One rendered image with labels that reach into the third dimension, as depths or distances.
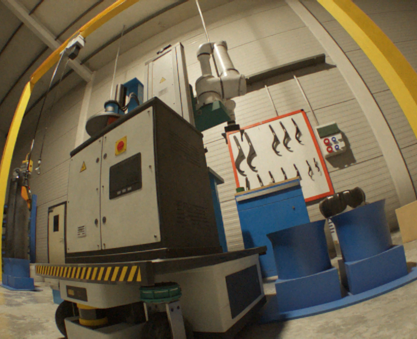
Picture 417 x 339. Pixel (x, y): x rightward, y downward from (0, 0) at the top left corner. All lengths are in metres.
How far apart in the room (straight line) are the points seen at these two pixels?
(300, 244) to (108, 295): 0.73
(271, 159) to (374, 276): 2.97
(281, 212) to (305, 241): 1.36
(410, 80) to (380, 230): 0.90
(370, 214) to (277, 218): 1.43
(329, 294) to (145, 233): 0.75
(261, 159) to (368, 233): 2.92
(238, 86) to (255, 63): 3.52
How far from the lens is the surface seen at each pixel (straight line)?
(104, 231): 0.77
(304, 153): 3.71
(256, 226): 2.33
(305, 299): 1.00
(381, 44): 1.68
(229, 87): 1.47
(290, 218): 2.30
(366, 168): 3.83
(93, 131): 2.70
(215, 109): 1.30
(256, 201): 2.36
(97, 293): 0.62
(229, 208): 3.67
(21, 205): 3.10
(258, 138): 3.88
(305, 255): 0.97
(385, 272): 1.06
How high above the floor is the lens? 0.31
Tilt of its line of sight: 22 degrees up
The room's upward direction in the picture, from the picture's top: 9 degrees counter-clockwise
